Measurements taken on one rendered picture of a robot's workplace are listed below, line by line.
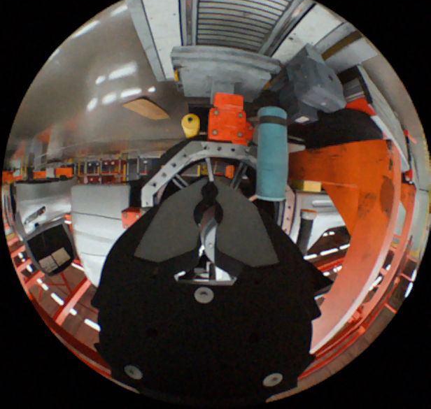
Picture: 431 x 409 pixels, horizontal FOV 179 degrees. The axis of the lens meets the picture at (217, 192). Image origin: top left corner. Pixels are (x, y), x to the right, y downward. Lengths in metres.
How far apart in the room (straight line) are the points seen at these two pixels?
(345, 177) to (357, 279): 0.37
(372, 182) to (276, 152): 0.35
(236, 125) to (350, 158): 0.43
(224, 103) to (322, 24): 0.58
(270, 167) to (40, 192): 2.59
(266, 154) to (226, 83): 0.47
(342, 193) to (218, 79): 0.71
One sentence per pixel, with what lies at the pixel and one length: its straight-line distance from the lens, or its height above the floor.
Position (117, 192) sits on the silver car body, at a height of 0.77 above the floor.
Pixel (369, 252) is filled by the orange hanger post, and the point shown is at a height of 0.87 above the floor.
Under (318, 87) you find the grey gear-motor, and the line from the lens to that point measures 0.52.
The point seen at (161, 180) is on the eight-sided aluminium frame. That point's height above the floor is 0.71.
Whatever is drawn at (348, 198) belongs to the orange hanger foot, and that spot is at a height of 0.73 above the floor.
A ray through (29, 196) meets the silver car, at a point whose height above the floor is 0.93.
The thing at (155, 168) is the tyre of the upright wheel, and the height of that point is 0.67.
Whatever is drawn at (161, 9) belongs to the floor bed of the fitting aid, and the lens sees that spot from 0.68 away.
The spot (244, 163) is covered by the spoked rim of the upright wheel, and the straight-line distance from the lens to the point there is 0.61.
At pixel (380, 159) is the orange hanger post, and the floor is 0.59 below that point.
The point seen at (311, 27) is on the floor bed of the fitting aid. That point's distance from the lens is 0.72.
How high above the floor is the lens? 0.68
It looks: 7 degrees up
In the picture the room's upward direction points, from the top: 177 degrees counter-clockwise
